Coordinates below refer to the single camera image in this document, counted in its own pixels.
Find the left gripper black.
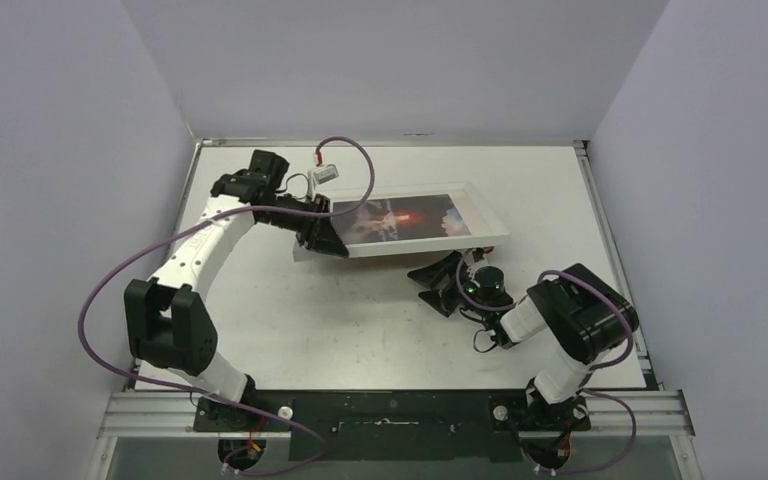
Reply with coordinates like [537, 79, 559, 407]
[260, 193, 350, 258]

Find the white picture frame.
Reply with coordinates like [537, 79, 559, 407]
[291, 181, 512, 264]

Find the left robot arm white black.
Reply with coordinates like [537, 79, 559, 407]
[124, 150, 349, 431]

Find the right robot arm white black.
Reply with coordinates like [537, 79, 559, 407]
[407, 249, 639, 431]

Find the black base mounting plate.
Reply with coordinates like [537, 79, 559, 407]
[192, 389, 591, 463]

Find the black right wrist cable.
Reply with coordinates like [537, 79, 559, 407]
[471, 327, 505, 355]

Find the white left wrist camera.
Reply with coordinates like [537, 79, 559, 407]
[307, 164, 339, 190]

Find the aluminium front rail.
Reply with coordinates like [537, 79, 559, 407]
[98, 390, 696, 438]

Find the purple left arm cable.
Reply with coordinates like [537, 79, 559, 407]
[77, 136, 377, 478]

